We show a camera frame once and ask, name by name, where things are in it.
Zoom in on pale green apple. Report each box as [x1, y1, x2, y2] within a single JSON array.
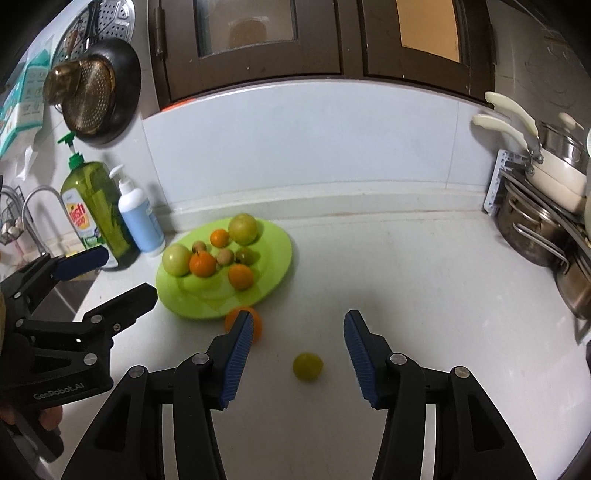
[[161, 244, 192, 277]]

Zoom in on small brown fruit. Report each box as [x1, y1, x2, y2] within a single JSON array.
[[192, 240, 207, 253]]

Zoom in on orange with stem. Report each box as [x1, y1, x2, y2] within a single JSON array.
[[189, 250, 217, 278]]

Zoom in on small orange mandarin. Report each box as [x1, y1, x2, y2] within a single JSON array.
[[209, 228, 230, 249]]

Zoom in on small brown-yellow fruit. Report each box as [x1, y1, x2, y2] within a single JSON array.
[[215, 248, 235, 267]]

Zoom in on green fruit dark stem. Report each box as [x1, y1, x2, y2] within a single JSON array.
[[235, 247, 257, 266]]

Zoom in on large yellow-green citrus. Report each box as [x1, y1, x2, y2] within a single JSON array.
[[228, 213, 259, 246]]

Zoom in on chrome kitchen faucet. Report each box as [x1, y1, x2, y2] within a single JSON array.
[[1, 185, 30, 246]]

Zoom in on person's hand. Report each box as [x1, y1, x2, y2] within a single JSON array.
[[0, 400, 64, 432]]

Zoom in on green dish soap bottle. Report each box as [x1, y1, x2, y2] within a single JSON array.
[[58, 132, 138, 270]]

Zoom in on white blue pump bottle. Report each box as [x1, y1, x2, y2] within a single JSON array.
[[109, 165, 166, 257]]

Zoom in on green plate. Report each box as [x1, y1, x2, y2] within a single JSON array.
[[155, 218, 293, 320]]

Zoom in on metal colander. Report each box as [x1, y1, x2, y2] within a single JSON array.
[[61, 56, 114, 135]]

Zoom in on large orange fruit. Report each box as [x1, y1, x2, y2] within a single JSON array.
[[223, 306, 263, 344]]

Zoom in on teal white paper package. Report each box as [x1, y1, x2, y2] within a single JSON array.
[[1, 49, 50, 160]]

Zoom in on small brass pot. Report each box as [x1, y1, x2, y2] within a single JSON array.
[[43, 60, 82, 105]]

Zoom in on small yellow-green lime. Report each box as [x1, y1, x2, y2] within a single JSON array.
[[293, 352, 324, 382]]

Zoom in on black frying pan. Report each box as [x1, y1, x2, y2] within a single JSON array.
[[61, 37, 143, 147]]

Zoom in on stainless steel pot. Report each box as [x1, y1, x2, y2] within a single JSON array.
[[496, 181, 571, 268]]

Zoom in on perforated steamer tray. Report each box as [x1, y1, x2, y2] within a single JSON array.
[[51, 0, 135, 66]]

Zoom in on wire sink basket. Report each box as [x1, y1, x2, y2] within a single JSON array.
[[1, 203, 23, 245]]

